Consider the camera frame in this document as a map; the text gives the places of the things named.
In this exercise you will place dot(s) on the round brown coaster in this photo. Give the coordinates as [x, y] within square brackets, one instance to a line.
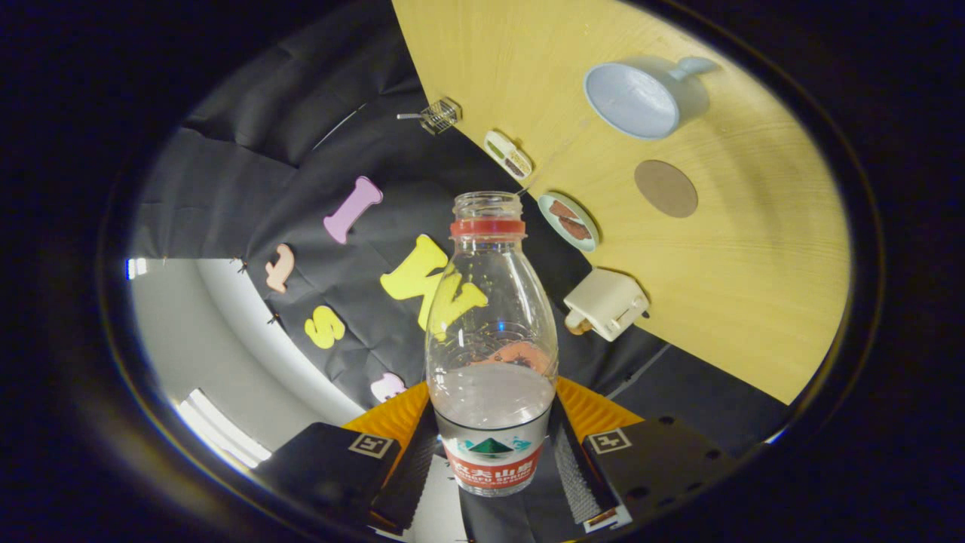
[666, 188]

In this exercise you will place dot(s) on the clear plastic juice bottle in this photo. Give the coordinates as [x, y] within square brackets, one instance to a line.
[490, 400]

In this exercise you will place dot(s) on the bread slice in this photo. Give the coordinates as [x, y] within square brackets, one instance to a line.
[577, 326]

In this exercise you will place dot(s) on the round plate with meat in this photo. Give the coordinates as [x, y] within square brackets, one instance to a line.
[569, 221]

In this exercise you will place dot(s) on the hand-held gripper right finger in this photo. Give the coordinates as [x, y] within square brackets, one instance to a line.
[573, 467]

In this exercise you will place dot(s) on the white toaster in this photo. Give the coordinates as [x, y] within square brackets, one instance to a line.
[611, 302]

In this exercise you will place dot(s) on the white sectioned dish with seeds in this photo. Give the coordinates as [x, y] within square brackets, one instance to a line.
[508, 155]

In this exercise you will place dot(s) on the long ceiling light panel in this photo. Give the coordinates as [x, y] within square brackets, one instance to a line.
[222, 430]

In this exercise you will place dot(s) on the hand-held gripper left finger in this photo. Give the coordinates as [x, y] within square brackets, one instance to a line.
[411, 471]

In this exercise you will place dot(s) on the wooden table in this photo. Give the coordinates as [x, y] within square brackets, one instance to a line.
[739, 279]

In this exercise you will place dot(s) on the small ceiling light panel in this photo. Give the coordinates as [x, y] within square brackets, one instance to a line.
[136, 268]

